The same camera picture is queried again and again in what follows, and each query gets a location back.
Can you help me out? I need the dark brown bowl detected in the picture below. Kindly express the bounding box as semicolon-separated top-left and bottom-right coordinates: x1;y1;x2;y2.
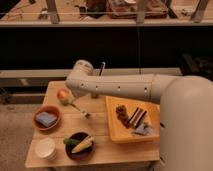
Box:
63;132;94;160

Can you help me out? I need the silver metal fork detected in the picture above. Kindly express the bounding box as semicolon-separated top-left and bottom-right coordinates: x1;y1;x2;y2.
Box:
69;103;90;118

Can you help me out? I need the striped layered cake toy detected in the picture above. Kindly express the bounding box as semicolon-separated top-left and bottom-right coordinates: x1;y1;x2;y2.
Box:
129;107;147;128

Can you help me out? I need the white paper cup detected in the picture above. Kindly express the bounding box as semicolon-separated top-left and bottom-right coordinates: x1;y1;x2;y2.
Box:
35;138;56;160

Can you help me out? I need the wooden table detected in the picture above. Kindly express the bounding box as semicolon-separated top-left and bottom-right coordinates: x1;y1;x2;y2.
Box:
25;81;160;168

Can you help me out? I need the grey cloth piece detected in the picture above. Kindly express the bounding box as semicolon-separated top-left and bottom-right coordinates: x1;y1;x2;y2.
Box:
133;122;153;136

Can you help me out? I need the green toy cucumber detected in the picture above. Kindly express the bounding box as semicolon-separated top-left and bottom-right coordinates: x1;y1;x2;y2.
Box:
63;138;80;145

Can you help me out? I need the peach toy fruit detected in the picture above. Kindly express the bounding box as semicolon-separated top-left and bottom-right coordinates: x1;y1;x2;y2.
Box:
57;89;73;106

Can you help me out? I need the brown chocolate toy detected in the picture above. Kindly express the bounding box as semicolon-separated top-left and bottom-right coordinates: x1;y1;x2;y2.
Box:
116;105;129;128

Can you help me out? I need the brown cup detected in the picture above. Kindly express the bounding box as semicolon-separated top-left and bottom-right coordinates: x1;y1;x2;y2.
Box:
91;93;99;99

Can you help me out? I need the orange bowl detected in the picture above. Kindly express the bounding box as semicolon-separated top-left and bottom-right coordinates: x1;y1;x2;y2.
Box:
32;105;61;131

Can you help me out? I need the yellow plastic bin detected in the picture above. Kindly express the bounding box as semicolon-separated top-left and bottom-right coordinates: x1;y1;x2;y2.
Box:
106;96;160;143

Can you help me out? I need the blue sponge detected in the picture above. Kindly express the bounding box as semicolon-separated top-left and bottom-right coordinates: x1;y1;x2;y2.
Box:
36;112;57;127

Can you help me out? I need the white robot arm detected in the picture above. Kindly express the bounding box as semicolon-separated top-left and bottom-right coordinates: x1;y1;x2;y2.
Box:
66;60;213;171

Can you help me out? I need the yellow toy corn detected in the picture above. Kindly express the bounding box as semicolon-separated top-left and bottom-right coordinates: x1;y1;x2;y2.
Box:
72;136;94;154

